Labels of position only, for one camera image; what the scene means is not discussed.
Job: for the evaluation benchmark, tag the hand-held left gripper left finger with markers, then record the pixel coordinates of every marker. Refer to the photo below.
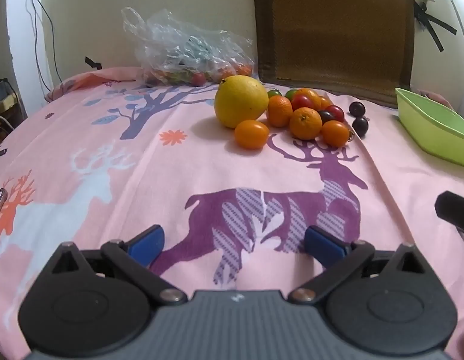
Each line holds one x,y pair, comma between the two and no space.
147,243

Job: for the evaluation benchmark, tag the pink deer print bedsheet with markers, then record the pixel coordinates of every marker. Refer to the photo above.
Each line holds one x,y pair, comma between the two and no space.
142,195

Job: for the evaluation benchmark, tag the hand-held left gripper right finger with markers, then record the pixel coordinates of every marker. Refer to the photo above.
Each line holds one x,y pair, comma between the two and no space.
322,243

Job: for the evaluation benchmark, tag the large yellow citrus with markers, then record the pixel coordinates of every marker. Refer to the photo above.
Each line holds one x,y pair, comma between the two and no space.
239,101

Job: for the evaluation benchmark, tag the small orange mandarin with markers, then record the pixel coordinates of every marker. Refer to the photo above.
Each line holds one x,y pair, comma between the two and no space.
325,103

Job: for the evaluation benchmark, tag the brown woven cushion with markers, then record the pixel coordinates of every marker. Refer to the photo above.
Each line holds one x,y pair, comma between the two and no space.
329,33

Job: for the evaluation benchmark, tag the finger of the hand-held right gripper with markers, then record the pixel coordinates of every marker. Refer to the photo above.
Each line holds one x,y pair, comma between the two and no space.
455,210

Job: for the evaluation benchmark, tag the green plastic basin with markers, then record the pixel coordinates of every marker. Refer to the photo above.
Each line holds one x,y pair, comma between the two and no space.
434,131

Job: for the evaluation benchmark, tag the clear plastic bag with produce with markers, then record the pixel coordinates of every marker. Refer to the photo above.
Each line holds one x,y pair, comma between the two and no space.
187,52

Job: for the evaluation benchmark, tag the dark purple plum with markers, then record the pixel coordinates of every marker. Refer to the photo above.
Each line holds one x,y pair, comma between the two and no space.
356,108
360,126

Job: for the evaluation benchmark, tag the dark brown cherry tomato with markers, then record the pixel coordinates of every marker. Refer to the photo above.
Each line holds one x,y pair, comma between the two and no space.
325,116

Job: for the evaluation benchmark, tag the black tape cross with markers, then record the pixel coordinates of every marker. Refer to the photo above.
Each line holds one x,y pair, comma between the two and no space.
427,18

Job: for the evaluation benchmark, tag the black tape strip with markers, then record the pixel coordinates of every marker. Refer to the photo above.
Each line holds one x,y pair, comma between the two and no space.
93,62

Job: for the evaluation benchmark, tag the oval orange kumquat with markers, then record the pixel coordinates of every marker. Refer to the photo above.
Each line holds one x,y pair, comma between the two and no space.
251,134

